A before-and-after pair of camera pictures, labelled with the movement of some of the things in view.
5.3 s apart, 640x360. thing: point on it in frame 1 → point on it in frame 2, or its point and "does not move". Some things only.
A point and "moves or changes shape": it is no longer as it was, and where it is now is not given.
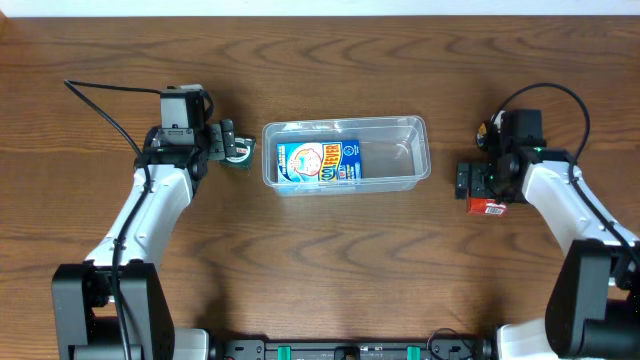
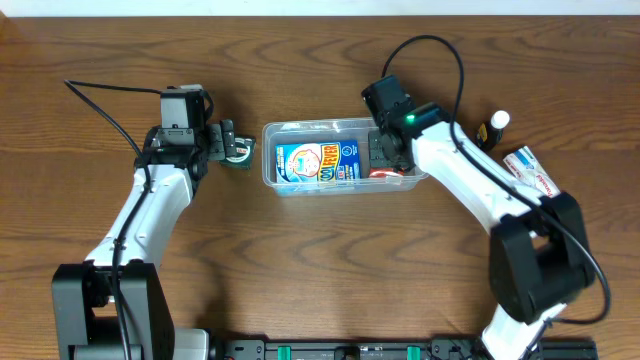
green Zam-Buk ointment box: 244,154 does not move
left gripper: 216,141 does not move
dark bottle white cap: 489,130 does not move
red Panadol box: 484,206 moves or changes shape
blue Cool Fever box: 319,161 does not move
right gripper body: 477,180 → 379,148
